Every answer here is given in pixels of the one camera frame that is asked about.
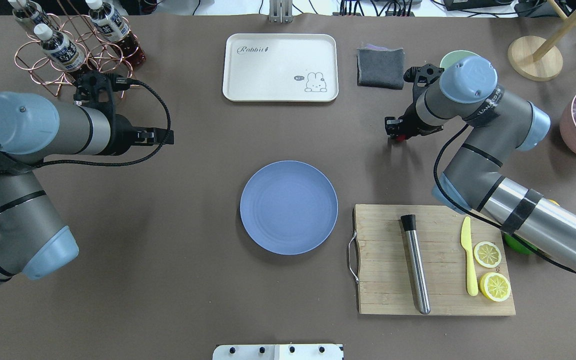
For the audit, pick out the lemon half slice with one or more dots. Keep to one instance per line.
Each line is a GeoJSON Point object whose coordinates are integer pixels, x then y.
{"type": "Point", "coordinates": [495, 286]}
{"type": "Point", "coordinates": [487, 254]}

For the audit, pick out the green lime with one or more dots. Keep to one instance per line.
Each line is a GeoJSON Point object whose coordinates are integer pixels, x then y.
{"type": "Point", "coordinates": [518, 244]}

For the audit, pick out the blue plate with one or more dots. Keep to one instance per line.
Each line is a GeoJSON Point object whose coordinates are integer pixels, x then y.
{"type": "Point", "coordinates": [289, 207]}

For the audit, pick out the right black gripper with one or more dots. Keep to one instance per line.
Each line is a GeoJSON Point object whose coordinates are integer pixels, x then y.
{"type": "Point", "coordinates": [411, 124]}

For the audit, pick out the cream rabbit tray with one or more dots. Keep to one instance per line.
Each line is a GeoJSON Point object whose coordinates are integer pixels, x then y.
{"type": "Point", "coordinates": [280, 67]}

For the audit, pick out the green bowl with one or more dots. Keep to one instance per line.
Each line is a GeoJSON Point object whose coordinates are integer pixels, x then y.
{"type": "Point", "coordinates": [454, 57]}

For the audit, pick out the tea bottle middle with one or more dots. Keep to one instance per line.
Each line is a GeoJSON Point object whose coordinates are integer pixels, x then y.
{"type": "Point", "coordinates": [115, 30]}

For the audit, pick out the tea bottle front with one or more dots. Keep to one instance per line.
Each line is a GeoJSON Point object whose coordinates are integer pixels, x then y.
{"type": "Point", "coordinates": [62, 51]}

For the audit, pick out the wooden cup tree stand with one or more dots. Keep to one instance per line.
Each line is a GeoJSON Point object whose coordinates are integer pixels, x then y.
{"type": "Point", "coordinates": [536, 58]}

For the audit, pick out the grey folded cloth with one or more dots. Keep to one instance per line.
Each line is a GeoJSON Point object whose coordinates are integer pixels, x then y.
{"type": "Point", "coordinates": [381, 67]}

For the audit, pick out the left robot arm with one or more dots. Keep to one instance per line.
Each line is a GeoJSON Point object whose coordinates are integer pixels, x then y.
{"type": "Point", "coordinates": [34, 239]}

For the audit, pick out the aluminium frame post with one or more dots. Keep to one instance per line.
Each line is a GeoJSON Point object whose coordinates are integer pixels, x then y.
{"type": "Point", "coordinates": [280, 11]}

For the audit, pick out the yellow plastic knife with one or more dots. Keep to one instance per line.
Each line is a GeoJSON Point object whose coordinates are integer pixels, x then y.
{"type": "Point", "coordinates": [467, 245]}

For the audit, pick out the copper wire bottle rack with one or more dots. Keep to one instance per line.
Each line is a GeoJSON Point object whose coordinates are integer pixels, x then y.
{"type": "Point", "coordinates": [98, 38]}

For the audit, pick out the tea bottle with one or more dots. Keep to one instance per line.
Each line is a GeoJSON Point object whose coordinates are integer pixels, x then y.
{"type": "Point", "coordinates": [62, 51]}
{"type": "Point", "coordinates": [115, 30]}
{"type": "Point", "coordinates": [28, 14]}

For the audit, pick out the wooden cutting board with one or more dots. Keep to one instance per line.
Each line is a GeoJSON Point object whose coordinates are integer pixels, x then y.
{"type": "Point", "coordinates": [384, 282]}

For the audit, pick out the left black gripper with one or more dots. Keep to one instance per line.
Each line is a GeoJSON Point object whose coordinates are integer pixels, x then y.
{"type": "Point", "coordinates": [124, 135]}

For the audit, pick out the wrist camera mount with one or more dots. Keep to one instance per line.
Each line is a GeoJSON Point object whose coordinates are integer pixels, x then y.
{"type": "Point", "coordinates": [421, 77]}
{"type": "Point", "coordinates": [95, 90]}

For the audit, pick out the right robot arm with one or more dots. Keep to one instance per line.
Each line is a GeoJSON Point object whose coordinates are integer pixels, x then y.
{"type": "Point", "coordinates": [502, 123]}

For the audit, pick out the tea bottle back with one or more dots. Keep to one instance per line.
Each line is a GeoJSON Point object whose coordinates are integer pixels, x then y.
{"type": "Point", "coordinates": [28, 14]}

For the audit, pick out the steel muddler black cap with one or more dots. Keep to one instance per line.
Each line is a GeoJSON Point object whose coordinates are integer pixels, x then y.
{"type": "Point", "coordinates": [415, 268]}

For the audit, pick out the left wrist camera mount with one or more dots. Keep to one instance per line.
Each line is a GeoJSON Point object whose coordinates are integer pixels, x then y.
{"type": "Point", "coordinates": [95, 90]}

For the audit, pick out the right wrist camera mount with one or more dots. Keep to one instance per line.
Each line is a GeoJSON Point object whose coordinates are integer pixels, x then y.
{"type": "Point", "coordinates": [421, 77]}

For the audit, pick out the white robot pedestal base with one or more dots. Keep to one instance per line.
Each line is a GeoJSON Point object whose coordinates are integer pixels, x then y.
{"type": "Point", "coordinates": [287, 351]}

